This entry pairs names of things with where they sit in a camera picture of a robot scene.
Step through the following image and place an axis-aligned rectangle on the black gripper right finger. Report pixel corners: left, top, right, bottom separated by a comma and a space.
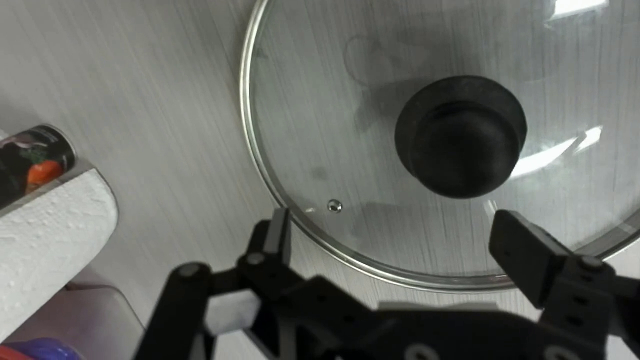
489, 208, 640, 349

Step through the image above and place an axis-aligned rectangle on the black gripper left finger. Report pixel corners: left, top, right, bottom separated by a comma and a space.
132, 206, 317, 360

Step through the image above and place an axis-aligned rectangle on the rectangular container with red lid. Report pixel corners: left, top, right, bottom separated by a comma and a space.
0, 335, 84, 360

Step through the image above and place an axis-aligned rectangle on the white paper towel roll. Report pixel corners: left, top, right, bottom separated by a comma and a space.
0, 166, 123, 343

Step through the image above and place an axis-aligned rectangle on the glass lid with black knob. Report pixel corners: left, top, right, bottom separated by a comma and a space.
239, 0, 640, 292

